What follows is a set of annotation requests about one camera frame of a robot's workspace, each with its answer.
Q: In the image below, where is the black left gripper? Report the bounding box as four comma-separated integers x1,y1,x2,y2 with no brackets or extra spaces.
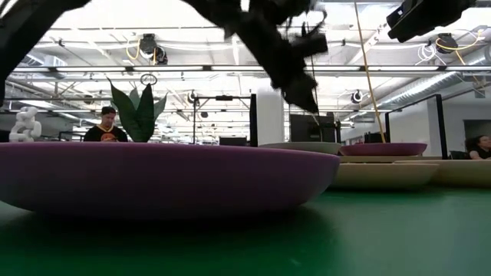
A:
233,9,329,115

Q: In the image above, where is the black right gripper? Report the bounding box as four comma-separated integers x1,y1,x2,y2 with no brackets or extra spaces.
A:
386,0,476,43

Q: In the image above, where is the purple plate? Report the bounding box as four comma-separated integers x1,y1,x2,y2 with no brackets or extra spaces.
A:
0,141,341,220
339,142,428,156

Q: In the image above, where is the salmon pink plate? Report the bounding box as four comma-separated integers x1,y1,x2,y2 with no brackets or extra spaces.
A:
330,163,440,189

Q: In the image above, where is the beige plate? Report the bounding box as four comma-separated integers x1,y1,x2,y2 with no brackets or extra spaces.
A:
394,159,491,188

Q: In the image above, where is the black monitor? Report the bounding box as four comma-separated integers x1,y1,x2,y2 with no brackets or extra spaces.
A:
289,113,338,143

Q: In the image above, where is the white pillar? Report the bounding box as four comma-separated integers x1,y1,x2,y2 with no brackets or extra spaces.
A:
255,78,285,146

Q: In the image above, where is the long ceiling light strip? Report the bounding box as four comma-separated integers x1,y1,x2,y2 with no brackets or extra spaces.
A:
11,65,491,74

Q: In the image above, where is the person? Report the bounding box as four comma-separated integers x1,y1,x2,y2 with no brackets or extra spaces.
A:
465,134,491,160
83,106,129,143

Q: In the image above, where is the green table mat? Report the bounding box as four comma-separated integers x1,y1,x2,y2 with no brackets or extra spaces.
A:
0,186,491,276

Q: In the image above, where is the artificial plant in white pot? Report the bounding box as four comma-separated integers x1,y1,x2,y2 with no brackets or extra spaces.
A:
107,78,169,143

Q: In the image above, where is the black ceiling cable reel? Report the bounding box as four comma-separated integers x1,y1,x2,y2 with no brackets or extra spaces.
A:
137,33,169,65
436,32,460,54

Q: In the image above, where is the black shelf frame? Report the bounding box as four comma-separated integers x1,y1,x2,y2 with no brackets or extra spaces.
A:
249,93,450,161

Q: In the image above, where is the yellow cable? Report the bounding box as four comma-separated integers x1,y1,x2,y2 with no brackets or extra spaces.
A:
353,0,387,144

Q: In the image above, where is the black gantry frame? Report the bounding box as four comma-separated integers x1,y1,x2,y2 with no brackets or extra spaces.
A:
193,94,252,146

